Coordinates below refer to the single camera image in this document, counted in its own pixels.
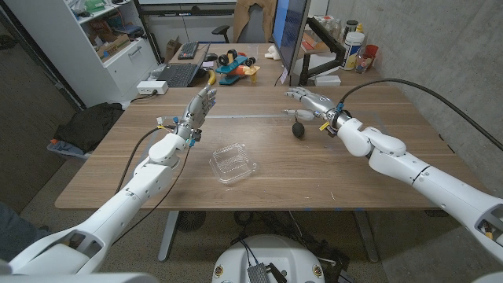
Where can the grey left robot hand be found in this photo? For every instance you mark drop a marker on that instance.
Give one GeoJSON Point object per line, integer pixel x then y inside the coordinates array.
{"type": "Point", "coordinates": [195, 114]}

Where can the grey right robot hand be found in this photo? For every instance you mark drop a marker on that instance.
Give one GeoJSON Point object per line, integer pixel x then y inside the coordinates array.
{"type": "Point", "coordinates": [320, 104]}

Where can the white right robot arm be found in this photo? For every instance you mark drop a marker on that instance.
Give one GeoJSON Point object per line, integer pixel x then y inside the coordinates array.
{"type": "Point", "coordinates": [412, 173]}

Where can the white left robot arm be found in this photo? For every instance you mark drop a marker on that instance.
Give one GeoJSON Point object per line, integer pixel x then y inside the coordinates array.
{"type": "Point", "coordinates": [125, 204]}

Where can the black rubber air blower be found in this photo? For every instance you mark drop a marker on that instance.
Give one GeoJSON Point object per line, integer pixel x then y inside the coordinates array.
{"type": "Point", "coordinates": [298, 129]}

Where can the clear plastic clamshell container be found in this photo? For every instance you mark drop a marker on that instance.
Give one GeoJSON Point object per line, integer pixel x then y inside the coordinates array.
{"type": "Point", "coordinates": [232, 163]}

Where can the small white box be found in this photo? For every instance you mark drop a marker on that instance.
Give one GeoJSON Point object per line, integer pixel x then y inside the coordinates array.
{"type": "Point", "coordinates": [327, 80]}

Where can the yellow banana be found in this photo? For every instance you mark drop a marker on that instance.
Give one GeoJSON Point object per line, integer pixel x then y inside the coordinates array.
{"type": "Point", "coordinates": [212, 76]}

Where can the black laptop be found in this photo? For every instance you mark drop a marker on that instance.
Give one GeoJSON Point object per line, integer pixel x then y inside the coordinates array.
{"type": "Point", "coordinates": [181, 74]}

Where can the paper sticky note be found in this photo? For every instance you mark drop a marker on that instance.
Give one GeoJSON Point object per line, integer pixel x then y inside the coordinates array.
{"type": "Point", "coordinates": [284, 75]}

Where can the white power strip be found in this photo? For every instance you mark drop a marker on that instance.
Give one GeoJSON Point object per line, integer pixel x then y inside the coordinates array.
{"type": "Point", "coordinates": [151, 87]}

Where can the clear glass jar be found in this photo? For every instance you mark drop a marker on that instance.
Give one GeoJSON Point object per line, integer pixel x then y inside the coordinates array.
{"type": "Point", "coordinates": [362, 63]}

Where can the black computer mouse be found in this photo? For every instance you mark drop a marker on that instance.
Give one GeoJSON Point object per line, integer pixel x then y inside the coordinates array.
{"type": "Point", "coordinates": [211, 57]}

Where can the white plastic canister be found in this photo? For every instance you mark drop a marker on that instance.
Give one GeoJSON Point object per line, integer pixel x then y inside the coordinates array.
{"type": "Point", "coordinates": [351, 51]}

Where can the colourful toy airplane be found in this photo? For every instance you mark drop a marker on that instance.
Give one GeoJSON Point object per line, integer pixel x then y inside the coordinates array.
{"type": "Point", "coordinates": [236, 67]}

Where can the black keyboard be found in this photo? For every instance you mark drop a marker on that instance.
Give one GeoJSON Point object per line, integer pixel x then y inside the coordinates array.
{"type": "Point", "coordinates": [189, 50]}

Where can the small cardboard box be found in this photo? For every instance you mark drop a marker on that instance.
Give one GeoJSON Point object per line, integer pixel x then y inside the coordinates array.
{"type": "Point", "coordinates": [172, 48]}

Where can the white figurine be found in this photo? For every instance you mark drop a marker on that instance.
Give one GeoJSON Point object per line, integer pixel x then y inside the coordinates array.
{"type": "Point", "coordinates": [272, 53]}

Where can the red cup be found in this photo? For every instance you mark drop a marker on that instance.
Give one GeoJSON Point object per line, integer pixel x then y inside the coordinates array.
{"type": "Point", "coordinates": [371, 51]}

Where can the large computer monitor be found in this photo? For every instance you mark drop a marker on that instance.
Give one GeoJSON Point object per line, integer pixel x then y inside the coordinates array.
{"type": "Point", "coordinates": [291, 27]}

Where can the black-lid bottle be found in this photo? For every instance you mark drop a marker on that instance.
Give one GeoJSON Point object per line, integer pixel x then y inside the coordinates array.
{"type": "Point", "coordinates": [350, 26]}

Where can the yellow-cap bottle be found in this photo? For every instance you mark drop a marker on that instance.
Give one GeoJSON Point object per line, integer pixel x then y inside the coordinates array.
{"type": "Point", "coordinates": [359, 28]}

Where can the grey office chair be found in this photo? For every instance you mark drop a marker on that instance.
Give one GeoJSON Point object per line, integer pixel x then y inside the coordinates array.
{"type": "Point", "coordinates": [251, 29]}

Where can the brown jacket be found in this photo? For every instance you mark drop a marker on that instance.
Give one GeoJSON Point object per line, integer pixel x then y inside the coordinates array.
{"type": "Point", "coordinates": [268, 15]}

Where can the cardboard box in shelf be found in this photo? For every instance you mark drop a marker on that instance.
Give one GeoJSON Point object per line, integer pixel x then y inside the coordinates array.
{"type": "Point", "coordinates": [114, 45]}

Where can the round black floor fan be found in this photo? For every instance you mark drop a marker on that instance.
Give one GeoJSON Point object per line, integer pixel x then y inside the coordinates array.
{"type": "Point", "coordinates": [191, 221]}

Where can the black bag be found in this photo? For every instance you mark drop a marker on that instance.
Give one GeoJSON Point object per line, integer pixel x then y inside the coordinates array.
{"type": "Point", "coordinates": [88, 126]}

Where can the white shelf cabinet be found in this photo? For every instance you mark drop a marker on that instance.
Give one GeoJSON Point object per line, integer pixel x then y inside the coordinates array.
{"type": "Point", "coordinates": [59, 51]}

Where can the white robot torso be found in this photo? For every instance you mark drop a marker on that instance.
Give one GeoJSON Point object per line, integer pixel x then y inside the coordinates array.
{"type": "Point", "coordinates": [271, 255]}

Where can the person leg in jeans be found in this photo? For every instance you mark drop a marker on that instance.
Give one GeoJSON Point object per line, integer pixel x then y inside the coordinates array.
{"type": "Point", "coordinates": [19, 236]}

